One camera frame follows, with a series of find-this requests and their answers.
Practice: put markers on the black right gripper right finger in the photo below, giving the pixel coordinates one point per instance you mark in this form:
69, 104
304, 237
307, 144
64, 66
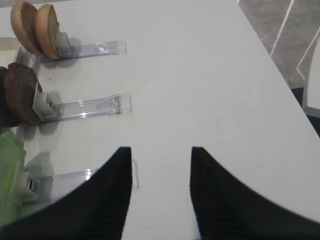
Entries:
226, 209

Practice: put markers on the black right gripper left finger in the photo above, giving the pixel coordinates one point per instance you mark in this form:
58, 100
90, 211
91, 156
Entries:
96, 210

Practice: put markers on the clear lettuce slider right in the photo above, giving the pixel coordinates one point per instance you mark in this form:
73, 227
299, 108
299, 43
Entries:
37, 183

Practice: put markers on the standing green lettuce leaf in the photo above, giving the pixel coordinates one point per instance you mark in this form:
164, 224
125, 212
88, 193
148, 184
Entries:
12, 161

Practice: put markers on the brown meat patty near tray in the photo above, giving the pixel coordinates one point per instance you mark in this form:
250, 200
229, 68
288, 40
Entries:
7, 119

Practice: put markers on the brown meat patty outer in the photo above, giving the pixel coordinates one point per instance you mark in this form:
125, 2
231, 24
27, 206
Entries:
9, 88

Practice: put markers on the clear patty slider right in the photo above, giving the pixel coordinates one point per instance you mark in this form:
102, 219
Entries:
50, 111

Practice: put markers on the clear bun slider right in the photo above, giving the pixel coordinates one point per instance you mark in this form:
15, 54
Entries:
67, 51

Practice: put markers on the standing bun half near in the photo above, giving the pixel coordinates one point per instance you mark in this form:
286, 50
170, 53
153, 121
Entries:
46, 29

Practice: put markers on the standing bun half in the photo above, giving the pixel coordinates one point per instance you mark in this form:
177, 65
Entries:
22, 19
46, 29

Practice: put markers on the standing bun half far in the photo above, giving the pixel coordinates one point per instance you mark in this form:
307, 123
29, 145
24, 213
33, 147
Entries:
22, 19

